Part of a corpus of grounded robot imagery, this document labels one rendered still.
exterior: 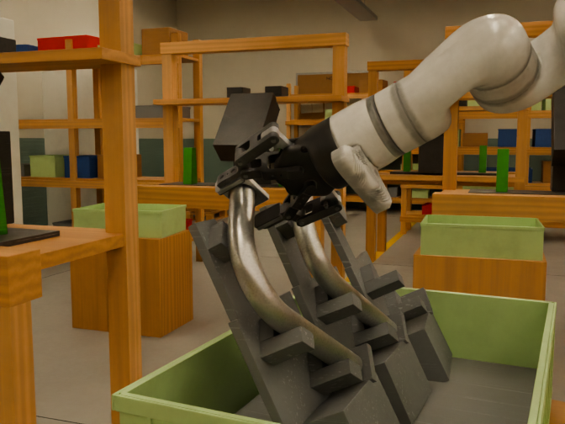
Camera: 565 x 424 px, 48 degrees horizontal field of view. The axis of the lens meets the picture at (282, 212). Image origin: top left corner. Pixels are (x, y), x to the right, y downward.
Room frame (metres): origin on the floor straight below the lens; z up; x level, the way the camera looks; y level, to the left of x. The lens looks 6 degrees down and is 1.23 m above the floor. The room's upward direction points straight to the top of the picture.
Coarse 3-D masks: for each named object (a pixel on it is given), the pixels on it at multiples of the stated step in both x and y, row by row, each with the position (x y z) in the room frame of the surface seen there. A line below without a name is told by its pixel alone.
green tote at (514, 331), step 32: (448, 320) 1.09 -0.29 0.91; (480, 320) 1.07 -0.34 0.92; (512, 320) 1.05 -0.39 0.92; (544, 320) 1.03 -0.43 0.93; (192, 352) 0.78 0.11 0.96; (224, 352) 0.84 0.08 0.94; (480, 352) 1.07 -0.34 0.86; (512, 352) 1.05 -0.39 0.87; (544, 352) 0.78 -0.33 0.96; (160, 384) 0.71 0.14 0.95; (192, 384) 0.77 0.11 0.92; (224, 384) 0.84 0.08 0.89; (544, 384) 0.67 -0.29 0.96; (128, 416) 0.64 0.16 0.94; (160, 416) 0.62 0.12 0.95; (192, 416) 0.61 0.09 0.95; (224, 416) 0.59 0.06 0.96; (544, 416) 0.67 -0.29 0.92
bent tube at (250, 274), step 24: (240, 192) 0.74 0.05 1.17; (264, 192) 0.77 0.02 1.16; (240, 216) 0.71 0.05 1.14; (240, 240) 0.69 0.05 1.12; (240, 264) 0.68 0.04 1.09; (264, 288) 0.67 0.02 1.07; (264, 312) 0.67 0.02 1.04; (288, 312) 0.68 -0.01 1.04; (336, 360) 0.74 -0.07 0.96; (360, 360) 0.78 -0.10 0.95
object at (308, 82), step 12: (312, 72) 11.88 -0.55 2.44; (324, 72) 11.81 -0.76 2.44; (348, 72) 11.66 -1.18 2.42; (360, 72) 11.59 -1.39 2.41; (300, 84) 11.95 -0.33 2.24; (312, 84) 11.88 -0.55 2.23; (324, 84) 11.81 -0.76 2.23; (348, 84) 11.66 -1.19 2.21; (300, 108) 11.95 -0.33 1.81; (312, 108) 11.88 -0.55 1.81; (324, 108) 11.81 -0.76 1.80
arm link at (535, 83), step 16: (560, 0) 0.59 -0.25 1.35; (560, 16) 0.58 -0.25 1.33; (544, 32) 0.64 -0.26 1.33; (560, 32) 0.59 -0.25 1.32; (544, 48) 0.63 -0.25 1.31; (560, 48) 0.61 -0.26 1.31; (528, 64) 0.60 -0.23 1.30; (544, 64) 0.63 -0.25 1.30; (560, 64) 0.61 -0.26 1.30; (528, 80) 0.61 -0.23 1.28; (544, 80) 0.62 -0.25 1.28; (560, 80) 0.61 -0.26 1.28; (480, 96) 0.63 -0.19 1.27; (496, 96) 0.62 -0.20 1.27; (512, 96) 0.62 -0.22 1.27; (528, 96) 0.62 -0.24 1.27; (544, 96) 0.62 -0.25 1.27; (496, 112) 0.65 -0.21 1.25; (512, 112) 0.64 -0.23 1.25
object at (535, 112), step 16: (464, 112) 8.03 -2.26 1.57; (480, 112) 7.97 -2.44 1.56; (528, 112) 7.78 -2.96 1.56; (544, 112) 7.68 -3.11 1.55; (528, 128) 7.78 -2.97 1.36; (464, 144) 8.09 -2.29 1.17; (480, 144) 8.03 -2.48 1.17; (512, 144) 7.87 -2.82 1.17; (528, 144) 7.77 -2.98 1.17; (544, 144) 7.74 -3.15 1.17; (528, 160) 7.77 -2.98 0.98; (528, 176) 7.77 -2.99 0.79; (544, 176) 7.78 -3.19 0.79; (400, 224) 8.28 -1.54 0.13; (544, 224) 7.66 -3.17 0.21; (560, 224) 7.61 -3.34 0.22
